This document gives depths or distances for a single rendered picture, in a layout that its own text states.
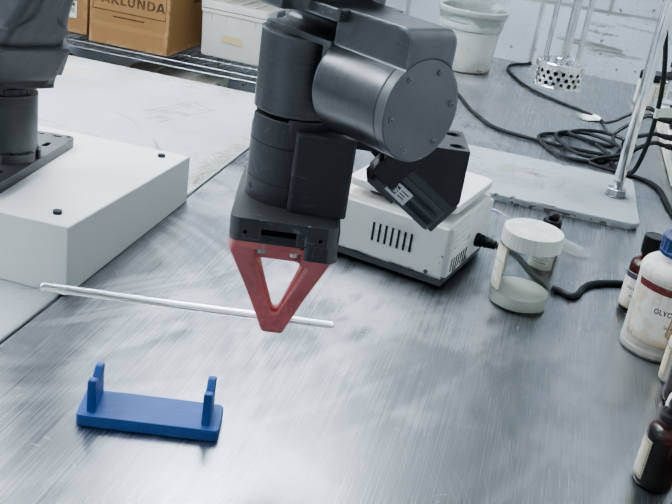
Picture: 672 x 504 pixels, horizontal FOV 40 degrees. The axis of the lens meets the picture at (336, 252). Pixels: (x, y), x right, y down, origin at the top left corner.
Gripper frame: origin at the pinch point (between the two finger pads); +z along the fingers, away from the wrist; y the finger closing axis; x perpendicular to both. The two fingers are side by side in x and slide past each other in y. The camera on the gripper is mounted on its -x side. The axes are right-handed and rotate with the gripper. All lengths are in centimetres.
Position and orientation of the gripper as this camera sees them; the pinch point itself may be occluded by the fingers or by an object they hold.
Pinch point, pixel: (273, 318)
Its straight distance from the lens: 63.1
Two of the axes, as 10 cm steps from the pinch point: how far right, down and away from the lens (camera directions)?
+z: -1.4, 9.0, 4.0
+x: -9.9, -1.3, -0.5
